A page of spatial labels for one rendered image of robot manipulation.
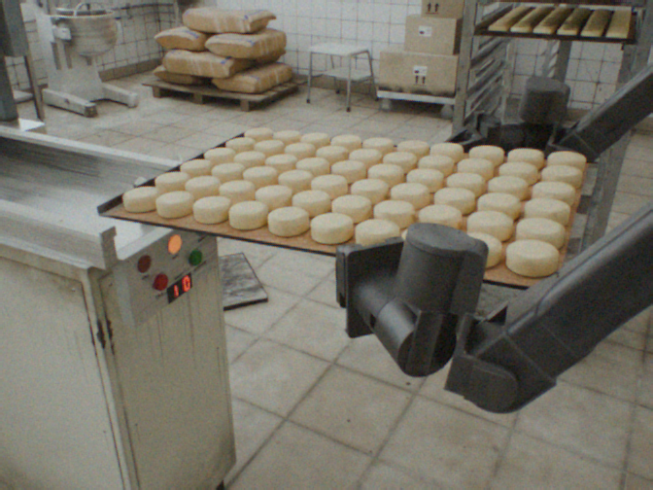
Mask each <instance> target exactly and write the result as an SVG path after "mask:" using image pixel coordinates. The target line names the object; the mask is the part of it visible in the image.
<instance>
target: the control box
mask: <svg viewBox="0 0 653 490"><path fill-rule="evenodd" d="M176 235H177V236H180V237H181V241H182V242H181V248H180V249H178V251H177V252H175V253H172V252H171V251H170V248H169V245H170V241H171V239H172V237H174V236H176ZM194 250H199V251H201V253H202V260H201V263H200V264H199V265H193V264H191V262H189V257H191V254H192V252H193V251H194ZM117 254H118V261H119V262H118V263H116V264H115V265H113V267H112V271H113V272H114V277H115V284H116V289H117V296H118V301H119V307H120V317H121V323H122V325H123V326H127V327H129V328H130V329H133V330H137V328H138V327H140V326H141V325H142V324H144V323H145V322H147V321H149V320H150V319H151V318H153V316H154V315H155V314H157V313H158V312H159V311H160V310H162V309H163V308H164V307H166V306H167V304H169V303H171V302H173V301H174V300H175V299H177V298H178V297H181V296H182V295H183V294H184V293H185V292H186V290H185V287H184V286H185V285H184V280H185V277H188V278H189V289H190V288H192V287H193V286H194V285H195V284H197V283H198V282H199V280H201V279H202V278H204V277H206V276H207V275H208V274H210V273H211V272H212V271H214V270H216V269H217V267H218V263H217V252H216V240H214V236H210V235H205V234H202V235H199V234H198V233H192V232H186V231H181V230H180V229H173V228H168V227H157V228H155V229H153V231H151V232H150V233H148V234H146V235H145V236H142V237H140V238H139V239H137V240H135V241H133V243H131V244H129V245H127V246H126V247H124V248H122V249H120V250H118V251H117ZM143 256H149V257H150V258H151V266H150V269H149V270H148V271H147V272H146V273H140V272H139V270H138V262H139V260H140V259H141V258H142V257H143ZM159 274H165V275H166V276H168V279H169V283H168V286H166V288H165V289H164V290H162V291H160V290H157V289H155V287H154V281H155V278H156V277H157V276H158V275H159ZM175 285H176V286H177V290H176V291H177V292H178V295H177V298H175V299H173V298H172V295H173V294H172V291H171V290H172V287H173V286H175Z"/></svg>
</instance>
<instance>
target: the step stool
mask: <svg viewBox="0 0 653 490"><path fill-rule="evenodd" d="M308 50H309V71H308V93H307V100H306V103H310V83H311V79H312V78H317V77H320V76H330V77H333V78H334V84H335V94H339V89H338V88H337V83H336V78H342V79H348V87H347V109H346V111H347V112H350V86H354V85H357V84H360V83H363V82H367V80H370V79H371V80H372V85H373V91H374V97H375V99H374V100H375V101H379V97H378V94H376V88H375V83H374V75H375V73H373V71H372V64H371V58H370V52H369V50H368V48H362V47H361V46H356V47H354V45H346V44H337V43H324V44H320V45H315V47H311V48H309V49H308ZM312 53H326V54H330V59H331V65H332V70H329V71H325V72H324V74H320V75H315V76H312V77H311V61H312ZM360 53H367V55H368V62H369V67H370V72H367V71H361V70H354V68H351V58H353V55H357V54H360ZM332 55H341V56H348V68H347V67H337V68H335V69H334V63H333V56H332ZM364 78H366V79H364ZM361 79H362V80H361ZM350 80H355V82H356V83H353V84H350Z"/></svg>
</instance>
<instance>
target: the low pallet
mask: <svg viewBox="0 0 653 490"><path fill-rule="evenodd" d="M305 84H308V81H307V79H298V78H291V79H290V80H289V81H287V82H285V83H283V84H281V85H278V86H276V87H272V88H270V89H268V90H265V91H262V92H261V93H259V94H255V93H243V91H233V90H226V89H222V88H219V87H217V86H215V85H214V84H213V83H212V81H209V83H205V84H202V85H199V86H191V85H181V84H179V83H174V82H167V81H164V80H162V79H161V78H160V79H156V80H151V81H148V82H144V83H142V87H150V88H152V89H153V98H159V99H161V98H164V97H167V96H171V94H174V93H177V92H180V91H186V92H194V98H195V104H200V105H203V104H207V103H209V102H212V101H214V100H217V99H221V98H233V99H240V111H243V112H251V111H253V110H256V109H258V108H260V107H263V106H265V105H268V103H270V102H273V101H275V100H277V99H281V98H283V97H285V96H288V95H290V94H293V93H295V92H297V91H298V86H302V85H305Z"/></svg>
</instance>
